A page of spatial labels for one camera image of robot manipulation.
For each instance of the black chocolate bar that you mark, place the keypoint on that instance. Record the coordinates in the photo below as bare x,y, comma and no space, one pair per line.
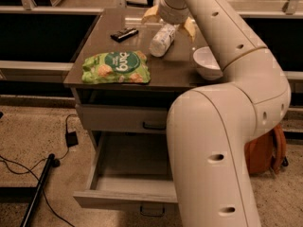
124,34

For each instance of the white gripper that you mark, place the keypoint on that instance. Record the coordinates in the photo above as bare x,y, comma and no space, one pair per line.
173,15

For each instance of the green snack bag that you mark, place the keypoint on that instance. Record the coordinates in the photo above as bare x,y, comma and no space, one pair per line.
116,67

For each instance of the grey drawer cabinet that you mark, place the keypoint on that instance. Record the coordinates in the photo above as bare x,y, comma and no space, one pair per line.
123,95

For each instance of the black power adapter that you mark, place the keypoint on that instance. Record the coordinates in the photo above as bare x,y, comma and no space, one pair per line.
71,139

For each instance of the orange backpack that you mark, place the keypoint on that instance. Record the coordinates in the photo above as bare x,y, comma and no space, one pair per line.
266,152

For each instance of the closed grey top drawer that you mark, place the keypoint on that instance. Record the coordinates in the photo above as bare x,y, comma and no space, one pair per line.
122,118

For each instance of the white bowl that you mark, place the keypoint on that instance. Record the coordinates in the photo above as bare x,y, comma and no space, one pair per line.
206,64

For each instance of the open grey middle drawer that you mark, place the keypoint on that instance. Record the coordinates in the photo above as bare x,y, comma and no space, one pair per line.
130,172

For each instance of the blue plastic water bottle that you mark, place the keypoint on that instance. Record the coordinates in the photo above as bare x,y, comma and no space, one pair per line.
162,40

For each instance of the black metal floor bar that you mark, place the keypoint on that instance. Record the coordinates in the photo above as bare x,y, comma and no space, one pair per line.
38,191

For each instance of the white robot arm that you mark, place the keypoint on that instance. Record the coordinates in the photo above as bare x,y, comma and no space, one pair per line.
208,127

